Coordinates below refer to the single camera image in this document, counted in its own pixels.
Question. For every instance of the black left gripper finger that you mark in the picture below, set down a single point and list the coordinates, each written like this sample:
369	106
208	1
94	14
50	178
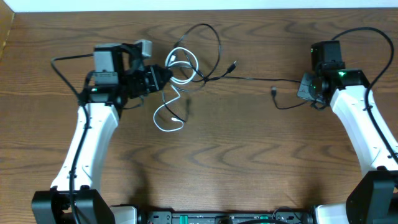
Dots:
163	74
162	83

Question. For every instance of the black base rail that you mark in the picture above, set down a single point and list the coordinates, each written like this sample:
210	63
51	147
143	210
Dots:
224	217

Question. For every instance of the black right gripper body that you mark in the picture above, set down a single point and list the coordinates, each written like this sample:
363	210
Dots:
307	88

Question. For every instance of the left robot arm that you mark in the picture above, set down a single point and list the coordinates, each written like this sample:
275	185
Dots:
119	75

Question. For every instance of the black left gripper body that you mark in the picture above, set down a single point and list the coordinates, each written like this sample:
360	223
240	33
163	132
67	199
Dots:
141	80

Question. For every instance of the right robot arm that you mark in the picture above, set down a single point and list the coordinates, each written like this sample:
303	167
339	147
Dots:
331	84

